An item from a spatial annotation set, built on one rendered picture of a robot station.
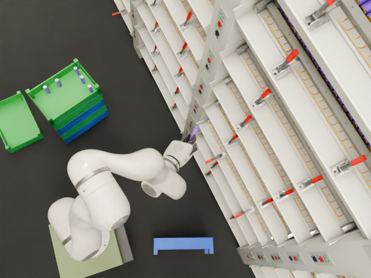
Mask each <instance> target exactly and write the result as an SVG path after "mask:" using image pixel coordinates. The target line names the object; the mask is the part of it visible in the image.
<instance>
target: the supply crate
mask: <svg viewBox="0 0 371 278"><path fill-rule="evenodd" d="M73 61H74V63H72V64H70V65H69V66H67V67H66V68H64V69H63V70H61V71H60V72H58V73H56V74H55V75H53V76H52V77H50V78H49V79H47V80H46V81H44V82H42V83H41V84H39V85H37V86H36V87H35V88H33V89H32V90H29V89H27V90H26V93H27V94H28V95H29V96H30V98H31V99H32V100H33V102H34V103H35V104H36V106H37V107H38V108H39V109H40V111H41V112H42V113H43V114H44V116H45V117H46V118H47V120H48V121H49V122H50V124H51V125H52V126H54V125H55V124H56V123H58V122H59V121H61V120H62V119H64V118H65V117H67V116H68V115H69V114H71V113H72V112H74V111H75V110H77V109H78V108H80V107H81V106H82V105H84V104H85V103H87V102H89V101H90V100H92V99H93V98H94V97H96V96H97V95H99V94H100V93H101V90H100V87H99V85H98V84H96V82H95V81H94V80H93V79H92V78H91V76H90V75H89V74H88V73H87V72H86V70H85V69H84V68H83V67H82V66H81V65H80V63H79V61H78V59H74V60H73ZM74 67H77V69H78V71H79V75H76V73H75V70H74V69H73V68H74ZM80 76H84V79H85V81H86V83H85V84H83V83H82V81H81V79H80ZM56 78H58V79H59V81H60V83H61V85H62V86H61V87H59V86H58V85H57V83H56V82H55V79H56ZM89 84H90V85H91V86H92V89H93V92H92V93H90V91H89V89H88V85H89ZM45 85H46V86H47V87H48V89H49V91H50V94H47V92H46V91H45V89H44V88H43V86H45Z"/></svg>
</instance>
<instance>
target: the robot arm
mask: <svg viewBox="0 0 371 278"><path fill-rule="evenodd" d="M190 137H191V135H190V133H188V134H187V135H186V137H185V138H183V139H181V140H180V141H176V140H175V141H172V142H171V144H170V145H169V146H168V147H167V149H166V151H165V153H164V155H163V156H162V155H161V153H160V152H159V151H157V150H155V149H153V148H144V149H141V150H139V151H136V152H134V153H130V154H114V153H108V152H104V151H100V150H96V149H86V150H82V151H79V152H77V153H76V154H74V155H73V156H72V157H71V159H70V160H69V162H68V165H67V172H68V176H69V177H70V179H71V181H72V183H73V185H74V186H75V188H76V190H77V191H78V193H79V195H78V196H77V197H76V198H75V199H74V198H71V197H63V198H61V199H59V200H57V201H55V202H54V203H53V204H52V205H51V206H50V208H49V211H48V219H49V222H50V224H51V226H52V228H53V230H54V231H55V233H56V235H57V236H58V238H59V240H60V242H61V243H62V245H63V247H64V249H65V250H66V252H67V253H68V255H69V256H70V257H71V258H72V259H73V260H75V261H86V260H88V259H91V258H95V257H97V256H98V255H100V254H102V253H103V252H104V250H105V249H106V247H107V246H108V243H109V239H110V232H109V231H111V230H114V229H117V228H119V227H121V226H122V225H123V224H124V223H125V222H126V221H127V219H128V218H129V216H130V204H129V202H128V200H127V198H126V196H125V194H124V193H123V191H122V189H121V188H120V186H119V185H118V183H117V182H116V180H115V179H114V177H113V176H112V174H111V173H115V174H118V175H121V176H122V177H126V178H128V179H132V180H136V181H142V183H141V187H142V189H143V191H144V192H145V193H147V194H148V195H150V196H152V197H159V196H160V194H161V193H165V194H166V195H168V196H169V197H171V198H172V199H174V200H178V199H180V198H181V197H182V196H183V195H184V193H185V192H186V188H187V185H186V182H185V180H184V179H183V178H182V177H181V176H180V175H178V174H177V172H178V171H179V167H182V166H183V165H185V164H186V163H187V162H188V161H189V159H190V158H191V157H192V155H193V154H194V152H196V151H197V150H198V149H197V147H196V146H194V142H195V141H196V140H197V138H196V136H195V134H194V135H193V136H192V137H191V138H190Z"/></svg>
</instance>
